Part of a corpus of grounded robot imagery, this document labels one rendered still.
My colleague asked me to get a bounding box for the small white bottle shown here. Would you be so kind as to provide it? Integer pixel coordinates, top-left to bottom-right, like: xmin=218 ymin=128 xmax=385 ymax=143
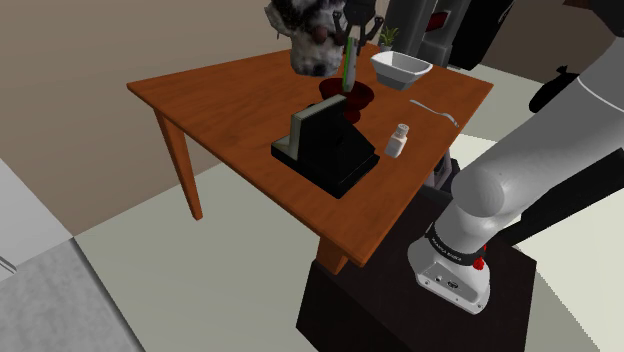
xmin=383 ymin=123 xmax=410 ymax=160

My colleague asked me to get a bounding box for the dark red bowl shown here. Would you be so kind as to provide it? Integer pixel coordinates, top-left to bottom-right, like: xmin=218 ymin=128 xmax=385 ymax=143
xmin=318 ymin=77 xmax=377 ymax=124

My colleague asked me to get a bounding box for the black and white speckled figure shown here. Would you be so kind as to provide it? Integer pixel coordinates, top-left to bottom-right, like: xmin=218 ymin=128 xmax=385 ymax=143
xmin=264 ymin=0 xmax=348 ymax=78

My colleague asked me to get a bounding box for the white square bowl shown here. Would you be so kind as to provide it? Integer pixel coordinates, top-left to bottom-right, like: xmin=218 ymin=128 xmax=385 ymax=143
xmin=369 ymin=50 xmax=434 ymax=92

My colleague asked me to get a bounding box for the silver fork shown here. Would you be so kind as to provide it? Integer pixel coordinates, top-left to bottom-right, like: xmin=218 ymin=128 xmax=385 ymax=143
xmin=409 ymin=98 xmax=461 ymax=129

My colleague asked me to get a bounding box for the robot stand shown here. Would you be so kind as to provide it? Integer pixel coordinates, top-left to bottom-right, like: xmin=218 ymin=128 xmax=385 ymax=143
xmin=295 ymin=185 xmax=538 ymax=352

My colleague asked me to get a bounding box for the brown wooden table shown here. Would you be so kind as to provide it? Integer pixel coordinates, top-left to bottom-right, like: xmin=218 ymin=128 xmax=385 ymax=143
xmin=126 ymin=42 xmax=495 ymax=277

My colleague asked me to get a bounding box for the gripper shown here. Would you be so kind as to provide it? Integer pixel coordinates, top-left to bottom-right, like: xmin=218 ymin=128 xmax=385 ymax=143
xmin=332 ymin=0 xmax=387 ymax=56

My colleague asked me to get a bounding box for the grey and black cabinet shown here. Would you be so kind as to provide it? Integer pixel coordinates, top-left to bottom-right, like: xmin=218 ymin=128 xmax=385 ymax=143
xmin=387 ymin=0 xmax=516 ymax=72

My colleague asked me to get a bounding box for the black box with grey panel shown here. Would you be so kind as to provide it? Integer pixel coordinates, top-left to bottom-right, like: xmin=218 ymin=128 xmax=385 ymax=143
xmin=270 ymin=93 xmax=382 ymax=200

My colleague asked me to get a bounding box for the green and white stick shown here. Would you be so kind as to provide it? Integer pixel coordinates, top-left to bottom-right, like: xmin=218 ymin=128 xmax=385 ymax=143
xmin=341 ymin=35 xmax=360 ymax=94

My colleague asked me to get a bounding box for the small green potted plant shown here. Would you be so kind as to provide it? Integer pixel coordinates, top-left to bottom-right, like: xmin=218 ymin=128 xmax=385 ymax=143
xmin=377 ymin=25 xmax=400 ymax=53

